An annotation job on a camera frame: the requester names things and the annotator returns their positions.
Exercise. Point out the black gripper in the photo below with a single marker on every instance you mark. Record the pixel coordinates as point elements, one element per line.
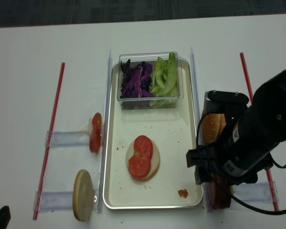
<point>209,163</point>

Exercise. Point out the meat patty front slice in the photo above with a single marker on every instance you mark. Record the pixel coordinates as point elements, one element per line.
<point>216,196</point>

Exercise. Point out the meat patty slice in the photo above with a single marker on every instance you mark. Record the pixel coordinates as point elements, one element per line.
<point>216,196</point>
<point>225,199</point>

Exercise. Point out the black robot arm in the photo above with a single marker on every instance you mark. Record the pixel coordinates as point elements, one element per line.
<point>253,129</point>

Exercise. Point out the meat patty middle slice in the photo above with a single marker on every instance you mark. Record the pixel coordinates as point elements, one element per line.
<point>225,199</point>

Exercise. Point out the lower tomato slice on bun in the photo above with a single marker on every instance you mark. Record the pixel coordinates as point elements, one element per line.
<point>139,165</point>

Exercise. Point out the tomato slice on bun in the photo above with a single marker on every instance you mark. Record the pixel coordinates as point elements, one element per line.
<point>139,165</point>
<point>143,147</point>

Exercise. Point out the upper tomato slice on bun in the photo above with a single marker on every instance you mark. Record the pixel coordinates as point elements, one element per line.
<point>143,147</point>

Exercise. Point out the green lettuce leaves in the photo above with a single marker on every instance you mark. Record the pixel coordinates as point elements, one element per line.
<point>164,77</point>

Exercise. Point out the upright tomato slice front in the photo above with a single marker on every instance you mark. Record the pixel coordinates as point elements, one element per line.
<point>95,140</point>

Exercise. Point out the upright tomato slice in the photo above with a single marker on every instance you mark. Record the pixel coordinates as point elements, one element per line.
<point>95,140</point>
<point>97,121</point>

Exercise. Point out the upright tomato slice rear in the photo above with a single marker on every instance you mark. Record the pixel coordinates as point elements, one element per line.
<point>97,121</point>

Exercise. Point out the orange sauce crumb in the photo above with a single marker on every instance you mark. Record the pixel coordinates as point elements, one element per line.
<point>183,193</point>

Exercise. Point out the bottom bun on tray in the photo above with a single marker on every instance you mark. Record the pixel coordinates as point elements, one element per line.
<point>155,161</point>

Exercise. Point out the sesame bun top front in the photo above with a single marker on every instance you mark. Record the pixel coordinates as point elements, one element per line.
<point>210,127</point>

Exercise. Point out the sesame bun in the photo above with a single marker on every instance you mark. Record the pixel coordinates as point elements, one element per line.
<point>210,127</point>
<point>222,124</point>

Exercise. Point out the cream metal tray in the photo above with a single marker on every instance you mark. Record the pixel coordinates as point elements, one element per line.
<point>173,130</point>

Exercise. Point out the sesame bun top rear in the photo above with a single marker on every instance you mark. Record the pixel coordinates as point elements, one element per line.
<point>222,124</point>

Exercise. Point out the purple cabbage leaves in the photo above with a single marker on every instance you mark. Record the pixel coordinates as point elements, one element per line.
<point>136,80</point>

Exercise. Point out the right red straw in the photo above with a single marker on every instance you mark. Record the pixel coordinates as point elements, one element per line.
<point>268,172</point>

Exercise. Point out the red straw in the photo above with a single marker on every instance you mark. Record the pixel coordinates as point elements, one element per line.
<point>46,153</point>
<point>268,172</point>

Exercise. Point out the clear plastic salad container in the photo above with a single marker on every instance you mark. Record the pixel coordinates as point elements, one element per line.
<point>148,102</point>

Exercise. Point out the upright white bun slice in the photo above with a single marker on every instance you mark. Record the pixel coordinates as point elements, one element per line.
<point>82,197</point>

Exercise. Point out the white pusher block left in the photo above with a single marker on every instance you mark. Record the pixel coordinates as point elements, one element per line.
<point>90,127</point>

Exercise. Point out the left red straw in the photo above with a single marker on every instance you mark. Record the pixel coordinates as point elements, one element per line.
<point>46,153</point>

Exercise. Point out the black object bottom left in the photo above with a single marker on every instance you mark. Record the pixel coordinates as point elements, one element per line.
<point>5,217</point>

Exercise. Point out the clear patty holder rail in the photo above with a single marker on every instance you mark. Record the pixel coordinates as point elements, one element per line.
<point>258,192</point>

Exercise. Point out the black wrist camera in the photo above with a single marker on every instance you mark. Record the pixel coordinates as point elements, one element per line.
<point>232,105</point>

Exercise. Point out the right clear acrylic rail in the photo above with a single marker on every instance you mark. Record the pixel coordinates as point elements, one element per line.
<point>197,116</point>

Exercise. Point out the clear acrylic rail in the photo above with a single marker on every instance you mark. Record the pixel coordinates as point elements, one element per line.
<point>99,201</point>
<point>197,116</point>

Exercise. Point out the left clear acrylic rail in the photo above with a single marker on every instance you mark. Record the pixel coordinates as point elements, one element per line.
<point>99,201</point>

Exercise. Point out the clear tomato holder rail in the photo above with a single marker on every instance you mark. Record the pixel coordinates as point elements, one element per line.
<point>64,139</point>

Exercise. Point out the clear bun slice holder rail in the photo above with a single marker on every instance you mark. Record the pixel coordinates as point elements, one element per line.
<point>52,201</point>

